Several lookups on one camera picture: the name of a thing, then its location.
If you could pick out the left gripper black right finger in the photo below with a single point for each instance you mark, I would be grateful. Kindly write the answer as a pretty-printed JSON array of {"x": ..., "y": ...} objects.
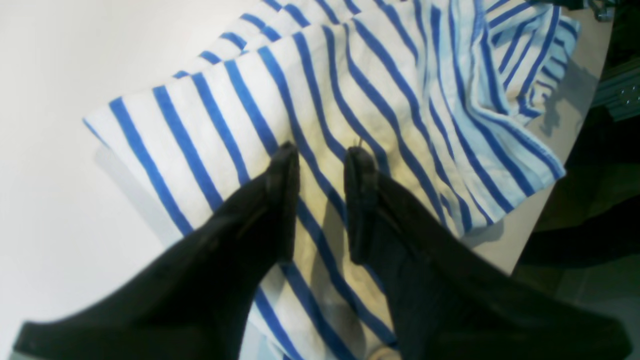
[{"x": 446, "y": 302}]

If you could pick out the blue white striped T-shirt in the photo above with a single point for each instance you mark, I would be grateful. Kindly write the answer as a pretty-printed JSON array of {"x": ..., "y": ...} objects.
[{"x": 439, "y": 92}]

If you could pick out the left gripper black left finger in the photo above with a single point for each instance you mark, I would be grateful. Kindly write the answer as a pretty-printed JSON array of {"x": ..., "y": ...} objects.
[{"x": 193, "y": 301}]

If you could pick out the aluminium table frame post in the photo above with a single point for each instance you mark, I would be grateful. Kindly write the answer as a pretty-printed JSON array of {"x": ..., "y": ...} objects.
[{"x": 618, "y": 91}]

